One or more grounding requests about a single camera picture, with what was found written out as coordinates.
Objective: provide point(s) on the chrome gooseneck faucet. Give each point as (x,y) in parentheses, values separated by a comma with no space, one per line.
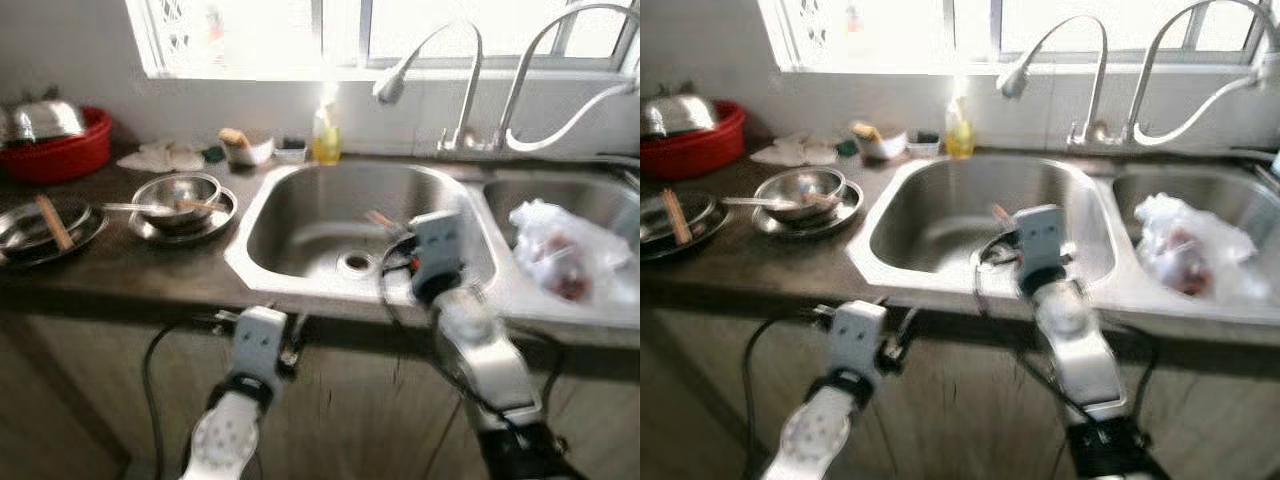
(1098,85)
(470,90)

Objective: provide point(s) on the white window frame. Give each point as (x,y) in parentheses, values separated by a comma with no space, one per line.
(975,68)
(345,72)

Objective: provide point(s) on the clear plastic bag with meat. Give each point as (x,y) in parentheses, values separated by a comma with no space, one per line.
(565,245)
(1190,240)

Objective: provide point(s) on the stainless steel double sink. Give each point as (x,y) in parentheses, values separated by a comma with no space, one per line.
(300,225)
(930,215)

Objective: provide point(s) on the green scrub pad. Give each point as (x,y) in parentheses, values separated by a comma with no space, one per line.
(847,148)
(213,154)

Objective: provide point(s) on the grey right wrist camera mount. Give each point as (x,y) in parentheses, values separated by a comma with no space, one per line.
(1040,240)
(438,245)

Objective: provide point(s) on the domed steel lid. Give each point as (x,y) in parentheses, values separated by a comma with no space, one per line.
(42,120)
(675,114)

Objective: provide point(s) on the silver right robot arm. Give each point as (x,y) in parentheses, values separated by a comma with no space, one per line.
(1082,345)
(488,355)

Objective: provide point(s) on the white bowl with brush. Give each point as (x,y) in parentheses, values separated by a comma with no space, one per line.
(885,145)
(250,150)

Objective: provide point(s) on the wooden chopstick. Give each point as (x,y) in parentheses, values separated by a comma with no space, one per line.
(1003,217)

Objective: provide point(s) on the dark steel plate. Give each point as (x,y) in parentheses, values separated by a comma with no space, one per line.
(660,230)
(25,235)

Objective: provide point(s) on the small white container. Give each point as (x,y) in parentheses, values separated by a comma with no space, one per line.
(925,146)
(291,152)

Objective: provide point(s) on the yellow dish soap bottle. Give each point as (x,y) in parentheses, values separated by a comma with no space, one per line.
(326,145)
(959,138)

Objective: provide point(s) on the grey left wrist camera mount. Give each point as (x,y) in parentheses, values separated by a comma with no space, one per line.
(859,338)
(259,345)

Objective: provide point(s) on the steel spoon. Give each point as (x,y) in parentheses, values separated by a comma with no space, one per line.
(125,207)
(745,201)

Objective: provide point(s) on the white crumpled cloth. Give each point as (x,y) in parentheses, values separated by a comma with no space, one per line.
(795,152)
(160,158)

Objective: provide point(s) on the steel plate with wide rim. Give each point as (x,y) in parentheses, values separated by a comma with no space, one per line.
(215,228)
(845,218)

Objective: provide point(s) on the red plastic basin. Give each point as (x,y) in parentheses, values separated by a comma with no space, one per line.
(700,150)
(60,158)

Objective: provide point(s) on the flat wooden stick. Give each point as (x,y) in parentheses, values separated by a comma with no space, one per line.
(55,222)
(677,216)

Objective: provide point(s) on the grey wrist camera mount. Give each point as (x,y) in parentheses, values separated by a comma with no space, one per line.
(259,345)
(438,245)
(859,338)
(1040,240)

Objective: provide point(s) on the brown wooden cabinet front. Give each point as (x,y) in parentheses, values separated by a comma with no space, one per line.
(350,410)
(960,410)

